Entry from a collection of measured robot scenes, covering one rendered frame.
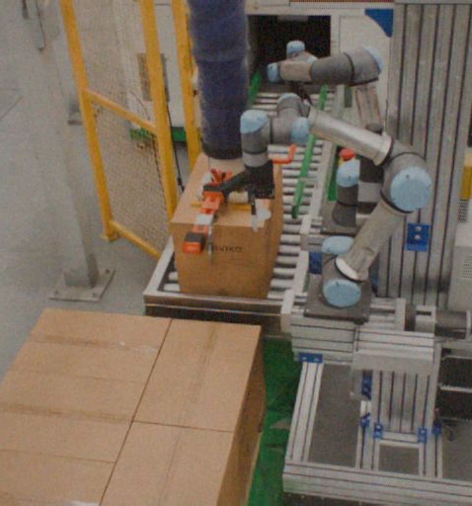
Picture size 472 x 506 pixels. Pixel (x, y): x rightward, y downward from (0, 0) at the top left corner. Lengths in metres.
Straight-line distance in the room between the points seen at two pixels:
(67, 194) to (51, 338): 1.02
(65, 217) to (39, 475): 1.76
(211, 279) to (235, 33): 1.07
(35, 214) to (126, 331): 2.09
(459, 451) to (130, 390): 1.35
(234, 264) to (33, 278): 1.73
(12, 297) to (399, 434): 2.38
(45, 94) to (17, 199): 1.73
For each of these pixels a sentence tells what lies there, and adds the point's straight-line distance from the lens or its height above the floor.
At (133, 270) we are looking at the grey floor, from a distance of 4.76.
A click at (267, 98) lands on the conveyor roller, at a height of 0.53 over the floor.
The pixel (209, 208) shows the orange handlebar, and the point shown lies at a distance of 3.21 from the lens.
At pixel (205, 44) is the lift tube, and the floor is 1.66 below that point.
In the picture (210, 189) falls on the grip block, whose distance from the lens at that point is 3.32.
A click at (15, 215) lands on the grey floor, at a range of 5.49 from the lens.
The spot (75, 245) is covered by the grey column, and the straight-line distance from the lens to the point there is 4.49.
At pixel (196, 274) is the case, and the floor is 0.68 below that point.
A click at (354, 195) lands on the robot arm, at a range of 3.10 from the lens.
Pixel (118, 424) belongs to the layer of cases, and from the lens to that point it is 3.13.
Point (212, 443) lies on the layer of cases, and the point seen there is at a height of 0.54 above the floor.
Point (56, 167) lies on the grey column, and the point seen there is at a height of 0.81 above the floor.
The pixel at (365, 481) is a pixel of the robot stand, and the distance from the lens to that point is 3.30.
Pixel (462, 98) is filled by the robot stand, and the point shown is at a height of 1.74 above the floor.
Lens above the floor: 2.83
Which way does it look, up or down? 36 degrees down
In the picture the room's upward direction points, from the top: 4 degrees counter-clockwise
